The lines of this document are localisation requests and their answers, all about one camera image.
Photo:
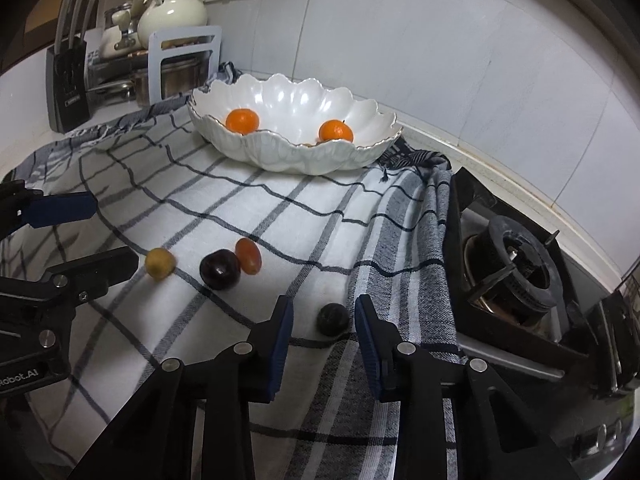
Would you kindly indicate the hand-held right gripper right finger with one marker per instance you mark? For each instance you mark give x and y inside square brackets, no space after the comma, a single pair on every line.
[367,350]

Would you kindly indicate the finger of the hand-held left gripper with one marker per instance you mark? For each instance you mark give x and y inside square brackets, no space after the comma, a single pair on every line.
[60,208]
[100,267]

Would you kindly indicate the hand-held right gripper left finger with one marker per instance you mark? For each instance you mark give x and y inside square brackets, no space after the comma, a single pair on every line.
[280,350]

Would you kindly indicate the small dark round plum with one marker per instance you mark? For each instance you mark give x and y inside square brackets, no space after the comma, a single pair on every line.
[332,319]

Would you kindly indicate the yellow-brown longan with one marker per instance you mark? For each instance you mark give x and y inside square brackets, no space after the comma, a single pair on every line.
[160,263]

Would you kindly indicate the orange tangerine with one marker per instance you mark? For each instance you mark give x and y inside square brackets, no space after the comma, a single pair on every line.
[336,131]
[242,121]

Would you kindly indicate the white scalloped bowl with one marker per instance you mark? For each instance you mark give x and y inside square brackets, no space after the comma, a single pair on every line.
[290,105]

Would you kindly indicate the dark purple plum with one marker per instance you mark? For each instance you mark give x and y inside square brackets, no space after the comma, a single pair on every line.
[220,270]

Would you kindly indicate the reddish oblong grape tomato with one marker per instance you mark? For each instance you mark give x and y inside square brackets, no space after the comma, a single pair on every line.
[248,255]

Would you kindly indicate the black knife block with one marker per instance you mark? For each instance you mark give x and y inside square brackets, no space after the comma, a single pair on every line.
[67,90]

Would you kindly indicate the steel pan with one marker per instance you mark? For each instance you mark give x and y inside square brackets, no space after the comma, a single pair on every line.
[110,92]

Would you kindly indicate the grey checked cloth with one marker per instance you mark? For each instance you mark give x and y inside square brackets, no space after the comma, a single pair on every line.
[300,225]

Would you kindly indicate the black stove burner grate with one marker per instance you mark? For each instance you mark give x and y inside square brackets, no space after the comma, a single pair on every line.
[510,270]
[622,340]

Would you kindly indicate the steel cooking pot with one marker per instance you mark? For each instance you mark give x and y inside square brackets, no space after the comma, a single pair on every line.
[175,77]

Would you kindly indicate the small white lidded pot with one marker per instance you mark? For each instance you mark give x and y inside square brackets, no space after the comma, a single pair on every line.
[120,35]

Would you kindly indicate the white metal pot stand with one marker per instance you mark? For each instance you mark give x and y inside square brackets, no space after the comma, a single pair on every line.
[185,40]

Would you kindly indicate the black gas stove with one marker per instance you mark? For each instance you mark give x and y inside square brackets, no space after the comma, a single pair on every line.
[590,360]

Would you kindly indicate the cream ceramic pot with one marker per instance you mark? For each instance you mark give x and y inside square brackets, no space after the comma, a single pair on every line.
[172,15]

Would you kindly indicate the steel stove knob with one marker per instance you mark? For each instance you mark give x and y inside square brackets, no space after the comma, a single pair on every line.
[585,442]
[615,430]

